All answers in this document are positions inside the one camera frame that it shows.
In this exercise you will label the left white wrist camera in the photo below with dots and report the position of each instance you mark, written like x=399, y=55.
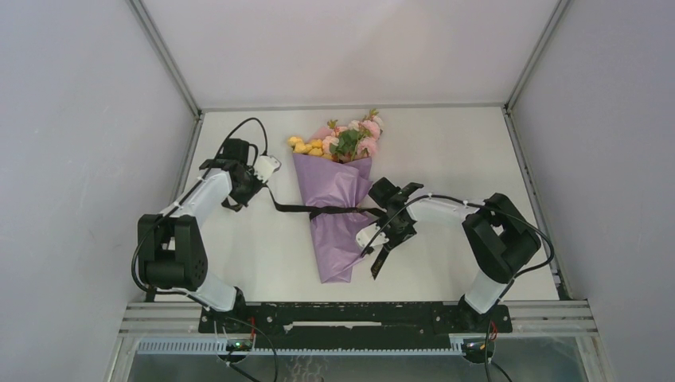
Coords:
x=265, y=167

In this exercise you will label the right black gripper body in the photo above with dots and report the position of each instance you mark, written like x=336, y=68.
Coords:
x=399, y=231

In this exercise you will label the fake flower bouquet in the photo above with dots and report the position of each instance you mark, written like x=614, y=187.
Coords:
x=358, y=139

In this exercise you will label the purple pink wrapping paper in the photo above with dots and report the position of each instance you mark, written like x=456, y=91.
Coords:
x=322, y=183

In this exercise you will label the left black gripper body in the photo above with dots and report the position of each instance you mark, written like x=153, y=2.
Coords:
x=243, y=192

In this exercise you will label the white slotted cable duct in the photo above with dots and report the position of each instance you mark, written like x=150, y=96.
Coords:
x=453, y=346

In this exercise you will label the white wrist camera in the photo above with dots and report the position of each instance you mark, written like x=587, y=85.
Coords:
x=370, y=237
x=265, y=167

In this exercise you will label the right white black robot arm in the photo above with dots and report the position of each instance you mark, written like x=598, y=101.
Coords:
x=500, y=238

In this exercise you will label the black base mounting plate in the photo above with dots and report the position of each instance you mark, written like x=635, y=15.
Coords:
x=354, y=324

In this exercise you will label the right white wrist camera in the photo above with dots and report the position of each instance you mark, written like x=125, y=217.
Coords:
x=370, y=237

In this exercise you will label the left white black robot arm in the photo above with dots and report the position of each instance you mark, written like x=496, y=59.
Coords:
x=170, y=257

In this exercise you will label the aluminium frame rail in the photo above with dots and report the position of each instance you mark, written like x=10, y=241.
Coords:
x=528, y=319

